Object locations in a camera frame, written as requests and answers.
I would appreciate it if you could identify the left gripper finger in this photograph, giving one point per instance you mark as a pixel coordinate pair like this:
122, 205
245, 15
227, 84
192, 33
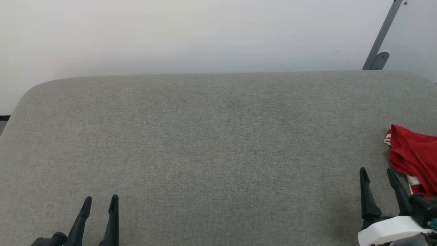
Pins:
111, 222
80, 222

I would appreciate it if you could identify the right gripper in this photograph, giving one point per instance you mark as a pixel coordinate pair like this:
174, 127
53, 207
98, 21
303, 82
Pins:
375, 222

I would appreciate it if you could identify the red and white jersey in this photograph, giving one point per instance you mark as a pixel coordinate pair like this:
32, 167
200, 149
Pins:
414, 153

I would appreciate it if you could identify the left black wrist side module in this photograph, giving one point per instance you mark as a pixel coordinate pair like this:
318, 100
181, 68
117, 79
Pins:
51, 240

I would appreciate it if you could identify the black wrist side module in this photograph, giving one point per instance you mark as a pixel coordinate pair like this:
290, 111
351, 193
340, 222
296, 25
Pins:
51, 240
425, 208

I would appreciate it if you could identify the right black wrist side module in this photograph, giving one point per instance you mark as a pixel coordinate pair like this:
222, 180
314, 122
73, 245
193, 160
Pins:
425, 208

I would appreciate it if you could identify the right teal connector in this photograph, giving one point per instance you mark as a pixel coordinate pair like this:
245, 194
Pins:
433, 224

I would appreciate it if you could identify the black skirting strip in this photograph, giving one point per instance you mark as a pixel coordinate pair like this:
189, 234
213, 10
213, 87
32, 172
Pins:
4, 118

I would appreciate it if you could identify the grey slanted metal bar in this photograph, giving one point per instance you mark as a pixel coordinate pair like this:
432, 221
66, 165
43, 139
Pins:
384, 34

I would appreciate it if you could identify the grey metal bracket plate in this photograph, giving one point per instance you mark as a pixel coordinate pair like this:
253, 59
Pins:
381, 60

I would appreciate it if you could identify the grey metal frame bar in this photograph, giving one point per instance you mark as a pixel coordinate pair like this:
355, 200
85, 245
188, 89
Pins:
418, 37

